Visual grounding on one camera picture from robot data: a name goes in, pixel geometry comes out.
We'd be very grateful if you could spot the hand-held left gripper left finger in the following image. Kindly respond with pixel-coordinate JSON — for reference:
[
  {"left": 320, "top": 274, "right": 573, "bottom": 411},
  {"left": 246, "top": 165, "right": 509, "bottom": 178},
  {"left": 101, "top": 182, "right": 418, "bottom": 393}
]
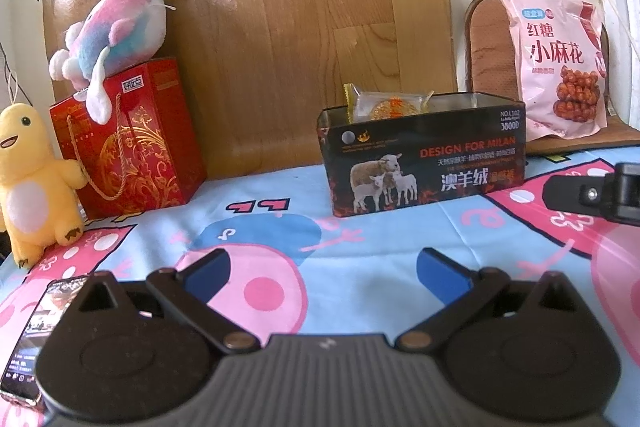
[{"left": 75, "top": 249, "right": 262, "bottom": 355}]

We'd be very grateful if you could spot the brown chair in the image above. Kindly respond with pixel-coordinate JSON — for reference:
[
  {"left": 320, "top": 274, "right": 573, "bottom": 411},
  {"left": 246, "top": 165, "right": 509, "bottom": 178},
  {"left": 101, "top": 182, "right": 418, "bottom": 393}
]
[{"left": 465, "top": 0, "right": 640, "bottom": 155}]

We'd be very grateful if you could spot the thin white cord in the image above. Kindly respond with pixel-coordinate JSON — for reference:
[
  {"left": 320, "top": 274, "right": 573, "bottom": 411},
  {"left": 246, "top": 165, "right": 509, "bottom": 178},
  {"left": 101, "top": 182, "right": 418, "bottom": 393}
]
[{"left": 0, "top": 42, "right": 23, "bottom": 108}]

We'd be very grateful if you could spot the pink blue plush whale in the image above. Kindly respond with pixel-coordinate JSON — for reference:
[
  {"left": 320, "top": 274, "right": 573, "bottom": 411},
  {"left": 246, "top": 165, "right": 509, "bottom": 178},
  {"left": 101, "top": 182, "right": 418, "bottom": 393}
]
[{"left": 48, "top": 0, "right": 177, "bottom": 125}]

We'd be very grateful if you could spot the red gift bag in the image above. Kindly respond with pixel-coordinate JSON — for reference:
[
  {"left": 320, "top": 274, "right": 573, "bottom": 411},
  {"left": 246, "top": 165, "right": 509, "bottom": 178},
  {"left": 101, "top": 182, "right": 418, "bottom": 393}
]
[{"left": 49, "top": 57, "right": 208, "bottom": 220}]

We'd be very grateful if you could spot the black tin box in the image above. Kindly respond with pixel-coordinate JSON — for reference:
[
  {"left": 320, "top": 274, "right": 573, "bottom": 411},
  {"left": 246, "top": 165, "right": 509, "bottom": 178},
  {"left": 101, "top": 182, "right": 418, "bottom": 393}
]
[{"left": 316, "top": 91, "right": 527, "bottom": 218}]

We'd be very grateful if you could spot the pink snack bag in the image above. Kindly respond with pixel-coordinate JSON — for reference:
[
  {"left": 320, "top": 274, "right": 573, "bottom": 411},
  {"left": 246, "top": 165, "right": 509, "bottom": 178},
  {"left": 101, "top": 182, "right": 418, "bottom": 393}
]
[{"left": 496, "top": 0, "right": 608, "bottom": 142}]

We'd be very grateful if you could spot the yellow plush toy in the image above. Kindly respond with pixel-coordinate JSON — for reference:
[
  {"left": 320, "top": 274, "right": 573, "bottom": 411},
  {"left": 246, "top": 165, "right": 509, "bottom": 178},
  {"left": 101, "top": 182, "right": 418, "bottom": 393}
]
[{"left": 0, "top": 103, "right": 88, "bottom": 269}]

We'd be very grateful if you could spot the wood grain board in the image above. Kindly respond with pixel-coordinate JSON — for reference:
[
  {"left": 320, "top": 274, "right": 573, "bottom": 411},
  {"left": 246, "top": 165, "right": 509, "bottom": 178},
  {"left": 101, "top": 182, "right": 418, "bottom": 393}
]
[{"left": 42, "top": 0, "right": 458, "bottom": 180}]

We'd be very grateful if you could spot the black smartphone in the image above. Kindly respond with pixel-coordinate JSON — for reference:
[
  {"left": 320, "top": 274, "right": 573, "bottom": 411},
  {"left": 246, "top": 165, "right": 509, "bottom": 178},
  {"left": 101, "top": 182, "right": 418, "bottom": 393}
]
[{"left": 0, "top": 274, "right": 93, "bottom": 408}]

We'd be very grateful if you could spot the clear mooncake packet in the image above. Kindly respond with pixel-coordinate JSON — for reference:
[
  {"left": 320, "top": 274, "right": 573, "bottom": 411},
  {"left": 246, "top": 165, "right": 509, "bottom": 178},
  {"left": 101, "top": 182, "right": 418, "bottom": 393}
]
[{"left": 343, "top": 83, "right": 435, "bottom": 124}]

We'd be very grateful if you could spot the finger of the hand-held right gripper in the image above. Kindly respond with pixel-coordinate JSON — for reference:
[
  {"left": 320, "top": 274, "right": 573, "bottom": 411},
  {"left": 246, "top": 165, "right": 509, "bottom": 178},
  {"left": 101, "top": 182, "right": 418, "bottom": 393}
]
[{"left": 542, "top": 174, "right": 608, "bottom": 212}]

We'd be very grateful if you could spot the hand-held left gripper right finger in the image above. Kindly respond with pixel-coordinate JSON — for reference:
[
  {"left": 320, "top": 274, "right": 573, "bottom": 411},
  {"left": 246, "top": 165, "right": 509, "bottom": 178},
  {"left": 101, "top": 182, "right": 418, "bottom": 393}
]
[{"left": 397, "top": 247, "right": 576, "bottom": 354}]

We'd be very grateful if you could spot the printed blanket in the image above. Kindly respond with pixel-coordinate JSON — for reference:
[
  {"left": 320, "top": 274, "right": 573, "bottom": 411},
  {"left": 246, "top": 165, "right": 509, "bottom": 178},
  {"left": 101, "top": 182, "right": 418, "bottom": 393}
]
[{"left": 0, "top": 147, "right": 640, "bottom": 427}]

